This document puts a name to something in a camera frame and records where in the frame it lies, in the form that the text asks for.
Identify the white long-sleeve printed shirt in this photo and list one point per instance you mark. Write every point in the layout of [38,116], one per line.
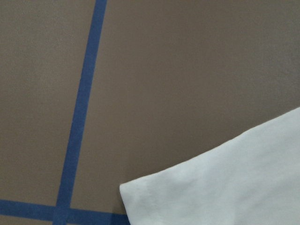
[253,179]

